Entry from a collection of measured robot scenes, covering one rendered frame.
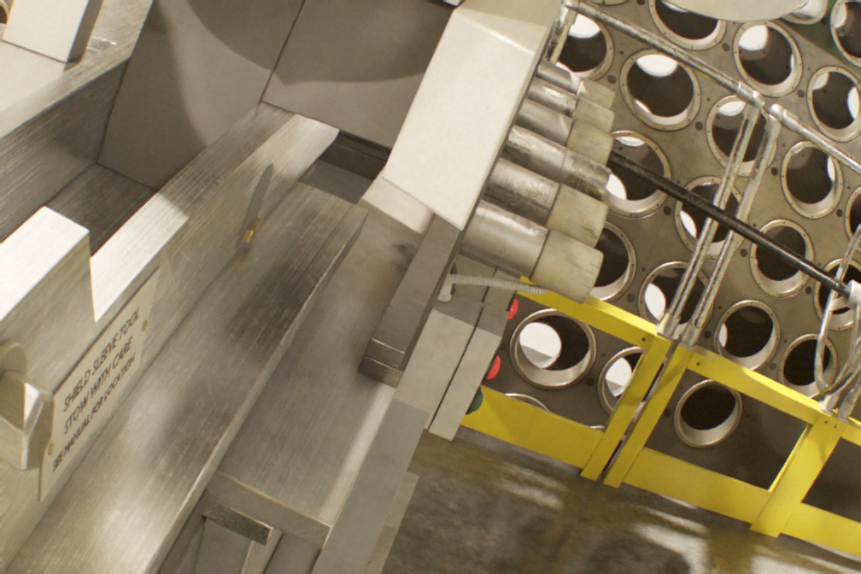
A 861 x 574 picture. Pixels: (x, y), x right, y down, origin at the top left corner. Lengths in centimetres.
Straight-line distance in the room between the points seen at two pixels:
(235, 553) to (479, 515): 175
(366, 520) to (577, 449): 160
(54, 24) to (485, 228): 61
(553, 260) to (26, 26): 72
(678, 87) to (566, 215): 239
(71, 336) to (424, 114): 36
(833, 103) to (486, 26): 327
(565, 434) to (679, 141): 98
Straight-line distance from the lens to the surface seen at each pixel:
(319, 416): 85
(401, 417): 139
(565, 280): 140
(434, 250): 107
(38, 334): 46
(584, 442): 275
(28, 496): 53
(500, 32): 77
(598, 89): 223
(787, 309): 354
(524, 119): 189
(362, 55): 86
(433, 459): 264
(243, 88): 89
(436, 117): 79
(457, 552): 237
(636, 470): 279
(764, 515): 292
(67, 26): 118
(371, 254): 109
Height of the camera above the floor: 137
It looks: 24 degrees down
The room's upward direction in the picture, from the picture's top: 23 degrees clockwise
